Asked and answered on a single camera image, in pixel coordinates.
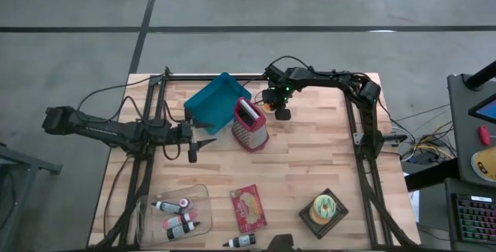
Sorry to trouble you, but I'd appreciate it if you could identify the silver metal bracket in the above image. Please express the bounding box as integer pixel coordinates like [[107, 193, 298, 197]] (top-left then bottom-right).
[[353, 131, 370, 147]]

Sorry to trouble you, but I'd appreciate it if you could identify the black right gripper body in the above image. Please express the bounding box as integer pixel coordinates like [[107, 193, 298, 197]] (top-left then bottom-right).
[[262, 64, 295, 108]]

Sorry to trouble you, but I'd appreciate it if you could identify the yellow round object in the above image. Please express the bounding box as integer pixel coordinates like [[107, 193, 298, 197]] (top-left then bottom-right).
[[470, 146, 496, 184]]

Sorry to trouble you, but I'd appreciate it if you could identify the red food colouring bottle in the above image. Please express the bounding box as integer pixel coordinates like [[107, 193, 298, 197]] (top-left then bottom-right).
[[161, 212, 198, 230]]

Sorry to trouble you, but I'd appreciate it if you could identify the red popcorn packet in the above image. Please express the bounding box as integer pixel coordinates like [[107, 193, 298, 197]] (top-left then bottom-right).
[[229, 184, 268, 234]]

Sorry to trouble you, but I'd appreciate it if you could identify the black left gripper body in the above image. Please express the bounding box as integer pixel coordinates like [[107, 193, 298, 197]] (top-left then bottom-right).
[[170, 122, 195, 148]]

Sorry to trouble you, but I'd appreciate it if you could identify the floor cable bundle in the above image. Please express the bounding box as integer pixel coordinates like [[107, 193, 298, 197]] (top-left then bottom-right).
[[397, 102, 464, 167]]

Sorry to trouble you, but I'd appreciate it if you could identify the small red object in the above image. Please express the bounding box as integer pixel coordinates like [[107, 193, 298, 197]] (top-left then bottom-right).
[[477, 125, 491, 147]]

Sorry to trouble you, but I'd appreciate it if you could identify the clear plastic container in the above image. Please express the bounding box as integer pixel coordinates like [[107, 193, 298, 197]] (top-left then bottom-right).
[[135, 184, 215, 248]]

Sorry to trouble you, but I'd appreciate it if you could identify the green frosted toy donut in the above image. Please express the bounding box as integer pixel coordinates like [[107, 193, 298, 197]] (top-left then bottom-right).
[[312, 193, 338, 219]]

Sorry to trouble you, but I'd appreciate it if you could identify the black mesh basket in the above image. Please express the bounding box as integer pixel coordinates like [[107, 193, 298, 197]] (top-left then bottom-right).
[[298, 188, 350, 241]]

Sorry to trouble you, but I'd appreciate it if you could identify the black floor beam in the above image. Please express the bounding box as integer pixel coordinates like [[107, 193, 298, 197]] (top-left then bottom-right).
[[405, 157, 462, 193]]

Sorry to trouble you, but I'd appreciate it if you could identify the backlit keyboard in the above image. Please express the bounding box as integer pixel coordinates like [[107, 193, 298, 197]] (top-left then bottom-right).
[[455, 193, 496, 245]]

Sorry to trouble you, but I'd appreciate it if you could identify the black food colouring bottle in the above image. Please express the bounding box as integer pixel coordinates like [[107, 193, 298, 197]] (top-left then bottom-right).
[[150, 200, 185, 214], [166, 220, 202, 240], [222, 233, 257, 249]]

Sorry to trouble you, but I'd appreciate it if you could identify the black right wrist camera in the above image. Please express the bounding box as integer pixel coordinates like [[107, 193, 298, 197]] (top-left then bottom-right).
[[274, 107, 292, 122]]

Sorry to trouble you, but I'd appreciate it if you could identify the tablet screen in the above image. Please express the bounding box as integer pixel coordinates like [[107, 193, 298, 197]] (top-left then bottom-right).
[[467, 92, 496, 125]]

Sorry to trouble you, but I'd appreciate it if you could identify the steel box grater red handle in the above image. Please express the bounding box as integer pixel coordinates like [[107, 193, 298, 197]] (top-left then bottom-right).
[[231, 96, 270, 154]]

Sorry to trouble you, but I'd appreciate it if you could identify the grey side desk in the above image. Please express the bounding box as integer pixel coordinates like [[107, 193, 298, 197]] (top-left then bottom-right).
[[447, 72, 496, 186]]

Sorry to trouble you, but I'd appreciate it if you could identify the teal plastic bin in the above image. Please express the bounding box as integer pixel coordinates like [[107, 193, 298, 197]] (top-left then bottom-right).
[[183, 71, 253, 136]]

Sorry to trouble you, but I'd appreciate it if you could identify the grey metal stand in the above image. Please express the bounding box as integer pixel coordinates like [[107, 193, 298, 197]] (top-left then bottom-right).
[[0, 142, 64, 252]]

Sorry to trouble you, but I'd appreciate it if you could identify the black pole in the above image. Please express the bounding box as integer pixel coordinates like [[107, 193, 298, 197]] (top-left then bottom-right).
[[463, 60, 496, 91]]

